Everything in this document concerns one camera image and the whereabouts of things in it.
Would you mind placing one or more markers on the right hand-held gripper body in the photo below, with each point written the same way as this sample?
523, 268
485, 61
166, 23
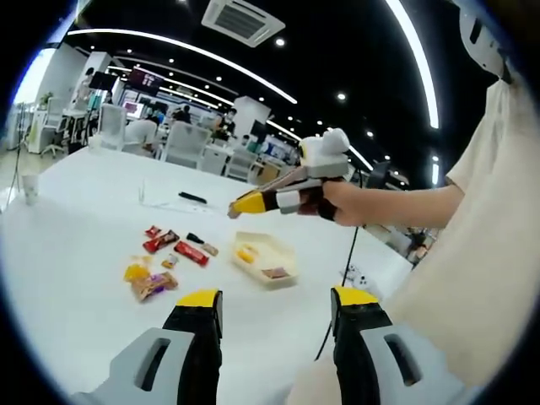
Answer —
320, 154

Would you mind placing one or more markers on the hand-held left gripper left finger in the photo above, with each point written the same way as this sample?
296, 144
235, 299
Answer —
198, 358

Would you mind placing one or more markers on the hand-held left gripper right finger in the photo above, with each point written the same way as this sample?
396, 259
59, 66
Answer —
354, 363

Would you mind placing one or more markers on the pale pink food tongs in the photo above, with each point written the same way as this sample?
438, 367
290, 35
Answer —
280, 180

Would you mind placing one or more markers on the beige hexagonal container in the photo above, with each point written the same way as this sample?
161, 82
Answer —
270, 253

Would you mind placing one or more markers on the yellow food packet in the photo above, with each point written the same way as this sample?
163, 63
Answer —
137, 272
246, 254

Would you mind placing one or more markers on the purple brown food packet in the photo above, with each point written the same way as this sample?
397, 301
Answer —
154, 284

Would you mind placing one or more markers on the small beige food packet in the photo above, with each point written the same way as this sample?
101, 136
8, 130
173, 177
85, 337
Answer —
209, 249

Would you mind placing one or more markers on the small black food packet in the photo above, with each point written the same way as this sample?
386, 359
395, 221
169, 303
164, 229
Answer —
195, 237

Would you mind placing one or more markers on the small white orange food packet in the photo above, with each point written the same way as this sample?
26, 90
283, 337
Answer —
170, 261

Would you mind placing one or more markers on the bright red food bar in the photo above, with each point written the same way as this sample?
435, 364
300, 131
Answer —
192, 253

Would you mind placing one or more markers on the dark red food bar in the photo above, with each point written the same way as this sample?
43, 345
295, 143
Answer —
160, 241

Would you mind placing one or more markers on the small red food packet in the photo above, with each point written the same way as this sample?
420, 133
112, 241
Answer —
154, 231

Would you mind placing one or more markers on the person's right hand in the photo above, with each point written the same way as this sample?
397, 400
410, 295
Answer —
346, 202

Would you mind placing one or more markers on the round ceiling downlights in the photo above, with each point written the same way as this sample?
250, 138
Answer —
341, 96

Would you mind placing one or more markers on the white mesh office chair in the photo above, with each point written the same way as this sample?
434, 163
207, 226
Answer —
187, 143
241, 162
111, 124

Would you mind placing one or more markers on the black standing monitor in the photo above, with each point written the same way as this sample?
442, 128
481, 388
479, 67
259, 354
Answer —
379, 175

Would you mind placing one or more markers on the black oblong device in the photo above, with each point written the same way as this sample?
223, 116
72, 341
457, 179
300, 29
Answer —
192, 197

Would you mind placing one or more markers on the long ceiling light strip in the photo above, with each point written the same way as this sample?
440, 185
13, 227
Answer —
429, 84
109, 32

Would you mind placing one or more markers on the ceiling air conditioner vent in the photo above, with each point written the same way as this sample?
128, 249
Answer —
240, 21

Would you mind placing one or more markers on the operator in beige sleeve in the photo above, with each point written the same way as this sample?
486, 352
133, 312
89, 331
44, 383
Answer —
485, 253

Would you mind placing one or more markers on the dark hanging display screen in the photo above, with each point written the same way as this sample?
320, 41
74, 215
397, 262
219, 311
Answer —
145, 81

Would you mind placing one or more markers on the white worn device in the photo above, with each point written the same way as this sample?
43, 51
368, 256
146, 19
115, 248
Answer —
489, 50

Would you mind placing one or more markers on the white paper cup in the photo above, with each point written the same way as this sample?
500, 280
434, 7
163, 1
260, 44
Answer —
30, 192

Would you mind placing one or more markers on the green potted plant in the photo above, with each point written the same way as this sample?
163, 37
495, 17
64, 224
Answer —
46, 100

